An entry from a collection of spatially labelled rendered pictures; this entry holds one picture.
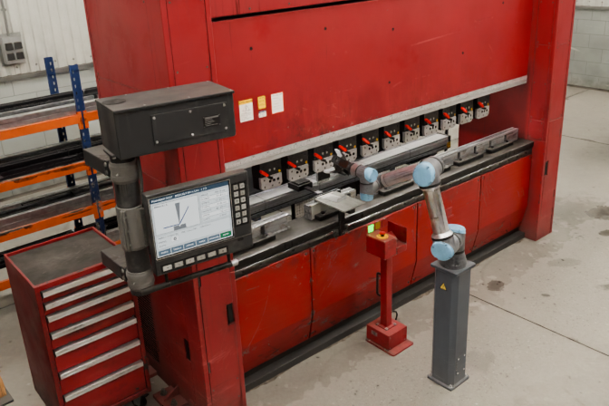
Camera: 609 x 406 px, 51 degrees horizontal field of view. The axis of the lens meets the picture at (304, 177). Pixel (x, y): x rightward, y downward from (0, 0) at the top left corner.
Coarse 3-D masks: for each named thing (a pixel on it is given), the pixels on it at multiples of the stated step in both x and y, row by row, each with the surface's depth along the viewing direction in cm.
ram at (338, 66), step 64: (384, 0) 388; (448, 0) 425; (512, 0) 472; (256, 64) 339; (320, 64) 367; (384, 64) 401; (448, 64) 442; (512, 64) 493; (256, 128) 349; (320, 128) 379
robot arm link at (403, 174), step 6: (432, 156) 337; (402, 168) 353; (408, 168) 350; (414, 168) 347; (378, 174) 369; (384, 174) 360; (390, 174) 357; (396, 174) 354; (402, 174) 351; (408, 174) 349; (378, 180) 361; (384, 180) 359; (390, 180) 357; (396, 180) 355; (402, 180) 354; (384, 186) 361
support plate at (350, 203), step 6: (336, 192) 403; (318, 198) 394; (348, 198) 392; (354, 198) 392; (324, 204) 388; (330, 204) 385; (336, 204) 385; (342, 204) 385; (348, 204) 384; (354, 204) 384; (360, 204) 384; (342, 210) 376; (348, 210) 378
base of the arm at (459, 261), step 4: (456, 252) 348; (460, 252) 349; (464, 252) 353; (452, 256) 350; (456, 256) 349; (460, 256) 350; (464, 256) 352; (440, 260) 356; (448, 260) 351; (452, 260) 350; (456, 260) 350; (460, 260) 350; (464, 260) 351; (440, 264) 355; (444, 264) 352; (448, 264) 351; (452, 264) 350; (456, 264) 350; (460, 264) 350; (464, 264) 351; (448, 268) 351; (452, 268) 350; (456, 268) 350; (460, 268) 350
